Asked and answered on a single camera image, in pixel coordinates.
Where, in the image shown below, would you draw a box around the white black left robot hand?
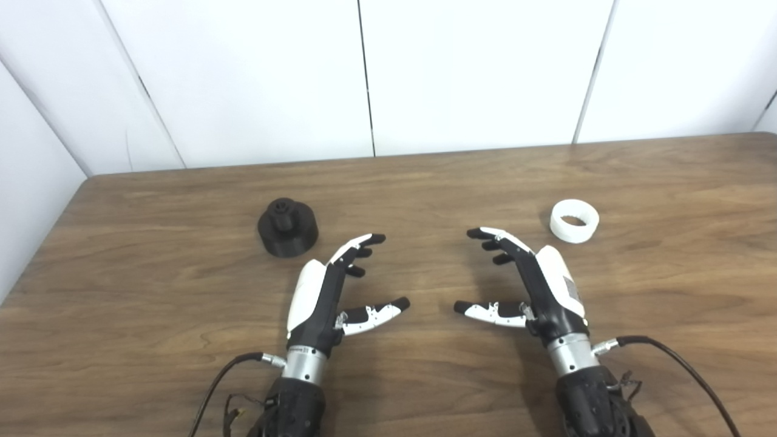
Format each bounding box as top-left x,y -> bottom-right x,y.
280,233 -> 411,387

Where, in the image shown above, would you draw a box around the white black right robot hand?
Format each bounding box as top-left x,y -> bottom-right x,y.
453,227 -> 602,378

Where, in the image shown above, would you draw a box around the white toothed plastic ring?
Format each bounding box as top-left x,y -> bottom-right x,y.
549,199 -> 600,244

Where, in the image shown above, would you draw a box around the round black plastic part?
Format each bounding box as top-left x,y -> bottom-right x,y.
257,198 -> 319,259

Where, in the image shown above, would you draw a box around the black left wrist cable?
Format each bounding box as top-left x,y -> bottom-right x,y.
187,352 -> 287,437

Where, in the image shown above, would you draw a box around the thin right wrist wires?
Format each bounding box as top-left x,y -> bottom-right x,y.
607,370 -> 644,402

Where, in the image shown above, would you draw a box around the thin wrist wires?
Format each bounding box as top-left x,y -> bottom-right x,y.
225,393 -> 268,437
607,370 -> 644,402

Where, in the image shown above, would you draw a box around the thin left wrist wires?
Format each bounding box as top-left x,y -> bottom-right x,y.
225,393 -> 268,437

